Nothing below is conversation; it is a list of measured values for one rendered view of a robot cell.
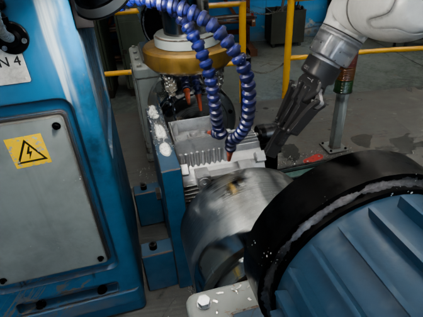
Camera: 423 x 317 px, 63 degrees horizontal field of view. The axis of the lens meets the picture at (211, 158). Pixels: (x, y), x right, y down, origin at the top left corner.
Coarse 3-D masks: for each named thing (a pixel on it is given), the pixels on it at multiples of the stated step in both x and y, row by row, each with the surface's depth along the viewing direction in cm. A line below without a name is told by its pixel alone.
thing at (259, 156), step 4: (256, 152) 79; (260, 152) 79; (256, 156) 79; (260, 156) 79; (264, 156) 79; (256, 160) 79; (260, 160) 79; (264, 160) 79; (184, 164) 76; (184, 168) 76; (184, 172) 76; (188, 172) 76; (184, 176) 77
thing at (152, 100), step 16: (160, 80) 107; (176, 80) 101; (192, 80) 99; (160, 96) 100; (176, 96) 97; (192, 96) 97; (224, 96) 100; (176, 112) 99; (192, 112) 100; (208, 112) 101; (224, 112) 102
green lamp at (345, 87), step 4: (336, 80) 118; (352, 80) 116; (336, 84) 118; (340, 84) 117; (344, 84) 116; (348, 84) 116; (352, 84) 117; (336, 88) 119; (340, 88) 118; (344, 88) 117; (348, 88) 117; (340, 92) 118; (344, 92) 118; (348, 92) 118
